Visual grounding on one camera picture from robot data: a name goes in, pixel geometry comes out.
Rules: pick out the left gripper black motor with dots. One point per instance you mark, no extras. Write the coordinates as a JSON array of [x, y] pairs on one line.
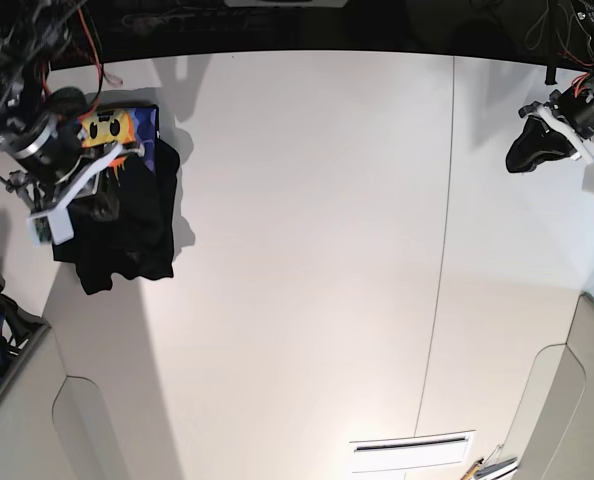
[[559, 128]]

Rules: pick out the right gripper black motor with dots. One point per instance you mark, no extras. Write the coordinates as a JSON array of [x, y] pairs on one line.
[[52, 153]]

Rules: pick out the black T-shirt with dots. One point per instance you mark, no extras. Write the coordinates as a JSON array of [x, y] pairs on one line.
[[140, 243]]

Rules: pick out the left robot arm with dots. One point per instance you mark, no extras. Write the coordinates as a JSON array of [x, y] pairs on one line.
[[564, 30]]

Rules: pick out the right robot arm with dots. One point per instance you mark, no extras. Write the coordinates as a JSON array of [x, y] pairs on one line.
[[38, 33]]

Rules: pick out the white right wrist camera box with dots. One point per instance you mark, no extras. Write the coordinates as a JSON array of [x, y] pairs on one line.
[[51, 226]]

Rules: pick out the yellow handled tool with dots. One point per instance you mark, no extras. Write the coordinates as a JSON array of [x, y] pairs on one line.
[[474, 468]]

